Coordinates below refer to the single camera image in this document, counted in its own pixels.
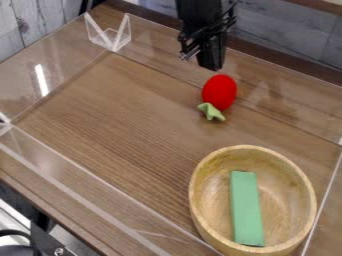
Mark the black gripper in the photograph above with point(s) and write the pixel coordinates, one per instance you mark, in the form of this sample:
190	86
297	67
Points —
206	19

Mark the red felt fruit green leaf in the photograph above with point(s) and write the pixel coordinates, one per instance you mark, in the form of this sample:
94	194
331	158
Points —
218	96

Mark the wooden oval bowl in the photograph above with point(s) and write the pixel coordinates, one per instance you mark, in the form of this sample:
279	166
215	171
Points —
286	197

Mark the green rectangular block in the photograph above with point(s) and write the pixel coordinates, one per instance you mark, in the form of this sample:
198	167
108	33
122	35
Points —
246	213

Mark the clear acrylic tray enclosure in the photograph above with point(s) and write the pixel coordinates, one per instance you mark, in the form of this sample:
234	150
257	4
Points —
102	134

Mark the black clamp with cable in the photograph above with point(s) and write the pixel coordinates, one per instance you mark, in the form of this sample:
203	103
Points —
40	243

